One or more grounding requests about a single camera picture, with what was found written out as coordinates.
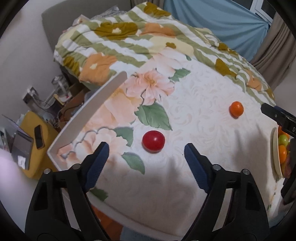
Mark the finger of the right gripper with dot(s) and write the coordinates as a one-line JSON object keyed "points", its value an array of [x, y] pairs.
{"points": [[282, 117]]}

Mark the right beige curtain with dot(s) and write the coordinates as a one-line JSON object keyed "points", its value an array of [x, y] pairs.
{"points": [[276, 53]]}

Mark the red cherry tomato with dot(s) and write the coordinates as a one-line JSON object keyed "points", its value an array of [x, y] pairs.
{"points": [[153, 141]]}

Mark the green striped floral quilt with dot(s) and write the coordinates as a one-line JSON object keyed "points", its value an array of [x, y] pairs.
{"points": [[155, 50]]}

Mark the green apple in bowl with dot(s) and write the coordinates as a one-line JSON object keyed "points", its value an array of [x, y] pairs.
{"points": [[283, 140]]}

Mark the orange mandarin in bowl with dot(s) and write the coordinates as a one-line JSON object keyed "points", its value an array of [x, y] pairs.
{"points": [[281, 132]]}

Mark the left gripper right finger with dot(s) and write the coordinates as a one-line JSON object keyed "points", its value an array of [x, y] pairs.
{"points": [[246, 218]]}

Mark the blue hanging cloth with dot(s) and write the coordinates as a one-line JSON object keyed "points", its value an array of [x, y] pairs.
{"points": [[240, 29]]}

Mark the window frame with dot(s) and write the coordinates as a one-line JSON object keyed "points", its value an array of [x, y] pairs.
{"points": [[264, 9]]}

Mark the orange mandarin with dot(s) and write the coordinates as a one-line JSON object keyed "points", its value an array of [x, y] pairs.
{"points": [[281, 132], [282, 152]]}

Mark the glass blender jar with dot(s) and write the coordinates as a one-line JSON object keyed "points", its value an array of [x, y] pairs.
{"points": [[62, 88]]}

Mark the white floral tablecloth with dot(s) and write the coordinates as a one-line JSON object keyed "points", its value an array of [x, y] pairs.
{"points": [[158, 190]]}

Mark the yellow stool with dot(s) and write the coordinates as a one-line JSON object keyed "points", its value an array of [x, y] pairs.
{"points": [[43, 134]]}

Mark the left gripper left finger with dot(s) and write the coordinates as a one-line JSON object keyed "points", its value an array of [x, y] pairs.
{"points": [[47, 217]]}

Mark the tablet screen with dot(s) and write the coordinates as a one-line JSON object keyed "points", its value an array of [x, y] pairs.
{"points": [[21, 149]]}

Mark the small mandarin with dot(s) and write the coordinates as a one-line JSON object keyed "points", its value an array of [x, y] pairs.
{"points": [[236, 109]]}

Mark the large brownish apple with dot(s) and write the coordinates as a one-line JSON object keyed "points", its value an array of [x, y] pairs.
{"points": [[286, 166]]}

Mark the black smartphone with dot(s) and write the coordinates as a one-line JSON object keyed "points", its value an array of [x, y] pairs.
{"points": [[39, 137]]}

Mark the cream fruit bowl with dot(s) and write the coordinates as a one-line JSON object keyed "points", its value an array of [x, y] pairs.
{"points": [[276, 159]]}

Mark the grey padded headboard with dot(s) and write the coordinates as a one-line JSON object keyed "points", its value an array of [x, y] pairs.
{"points": [[61, 16]]}

